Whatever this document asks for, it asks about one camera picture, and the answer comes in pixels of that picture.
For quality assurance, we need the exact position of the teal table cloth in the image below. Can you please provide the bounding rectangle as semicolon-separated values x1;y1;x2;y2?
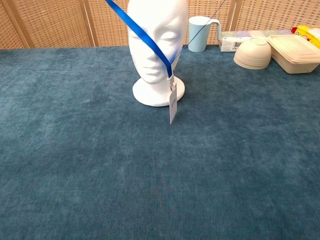
0;44;320;240

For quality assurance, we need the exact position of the light blue mug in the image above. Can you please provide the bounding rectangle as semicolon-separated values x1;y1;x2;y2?
187;15;222;53

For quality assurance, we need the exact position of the wicker folding screen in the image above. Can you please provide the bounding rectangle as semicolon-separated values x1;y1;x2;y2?
0;0;320;50

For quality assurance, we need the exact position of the white foam mannequin head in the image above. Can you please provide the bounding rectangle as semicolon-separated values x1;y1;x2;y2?
126;0;190;108

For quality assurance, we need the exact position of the yellow snack pack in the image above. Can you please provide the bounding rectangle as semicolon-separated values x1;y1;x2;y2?
291;25;320;50

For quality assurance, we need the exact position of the blue lanyard strap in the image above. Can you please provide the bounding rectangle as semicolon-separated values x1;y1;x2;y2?
104;0;230;91

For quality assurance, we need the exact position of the blue and white ID badge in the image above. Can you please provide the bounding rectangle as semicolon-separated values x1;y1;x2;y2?
168;83;179;125

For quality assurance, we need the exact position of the beige upturned bowl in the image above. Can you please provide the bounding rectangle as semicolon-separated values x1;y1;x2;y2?
233;37;272;71

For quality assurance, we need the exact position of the pastel tissue multipack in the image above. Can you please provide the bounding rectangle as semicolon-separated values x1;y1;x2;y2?
218;30;295;53

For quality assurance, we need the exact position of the beige lidded lunch box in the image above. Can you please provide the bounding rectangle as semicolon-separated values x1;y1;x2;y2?
266;34;320;75

